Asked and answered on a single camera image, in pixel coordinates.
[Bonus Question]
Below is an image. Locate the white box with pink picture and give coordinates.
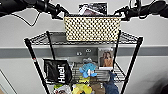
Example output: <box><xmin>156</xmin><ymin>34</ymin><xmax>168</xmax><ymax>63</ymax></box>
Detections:
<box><xmin>78</xmin><ymin>5</ymin><xmax>102</xmax><ymax>17</ymax></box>

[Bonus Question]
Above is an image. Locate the pale basket with dark spots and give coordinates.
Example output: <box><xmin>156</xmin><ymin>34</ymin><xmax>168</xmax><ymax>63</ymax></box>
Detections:
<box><xmin>63</xmin><ymin>12</ymin><xmax>122</xmax><ymax>43</ymax></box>

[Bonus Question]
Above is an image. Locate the white box with portrait photo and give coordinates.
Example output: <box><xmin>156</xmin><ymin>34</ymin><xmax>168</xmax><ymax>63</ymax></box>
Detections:
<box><xmin>97</xmin><ymin>47</ymin><xmax>115</xmax><ymax>72</ymax></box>

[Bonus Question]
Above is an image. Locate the black bag with white print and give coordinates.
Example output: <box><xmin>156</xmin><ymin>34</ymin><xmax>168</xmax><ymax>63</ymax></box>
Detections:
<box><xmin>42</xmin><ymin>58</ymin><xmax>74</xmax><ymax>85</ymax></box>

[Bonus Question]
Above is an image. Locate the small light blue plush toy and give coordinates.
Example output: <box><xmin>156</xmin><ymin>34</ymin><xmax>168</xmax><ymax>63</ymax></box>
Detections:
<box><xmin>78</xmin><ymin>62</ymin><xmax>98</xmax><ymax>79</ymax></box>

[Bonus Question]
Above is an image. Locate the blue shark plush toy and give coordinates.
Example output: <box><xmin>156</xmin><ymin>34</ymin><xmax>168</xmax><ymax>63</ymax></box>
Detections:
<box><xmin>102</xmin><ymin>71</ymin><xmax>120</xmax><ymax>94</ymax></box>

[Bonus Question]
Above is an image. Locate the yellow plush toy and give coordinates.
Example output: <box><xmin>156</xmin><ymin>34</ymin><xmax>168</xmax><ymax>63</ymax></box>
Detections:
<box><xmin>71</xmin><ymin>83</ymin><xmax>93</xmax><ymax>94</ymax></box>

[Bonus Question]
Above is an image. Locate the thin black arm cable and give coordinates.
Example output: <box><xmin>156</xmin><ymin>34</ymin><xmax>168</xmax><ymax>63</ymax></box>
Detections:
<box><xmin>11</xmin><ymin>9</ymin><xmax>45</xmax><ymax>28</ymax></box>

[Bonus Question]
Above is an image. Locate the black wire shelf rack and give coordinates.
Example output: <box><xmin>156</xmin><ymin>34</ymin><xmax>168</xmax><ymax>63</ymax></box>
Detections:
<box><xmin>23</xmin><ymin>29</ymin><xmax>144</xmax><ymax>94</ymax></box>

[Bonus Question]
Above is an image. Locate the long grey wall band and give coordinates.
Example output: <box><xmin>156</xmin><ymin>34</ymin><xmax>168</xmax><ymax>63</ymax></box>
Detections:
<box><xmin>0</xmin><ymin>46</ymin><xmax>168</xmax><ymax>60</ymax></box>

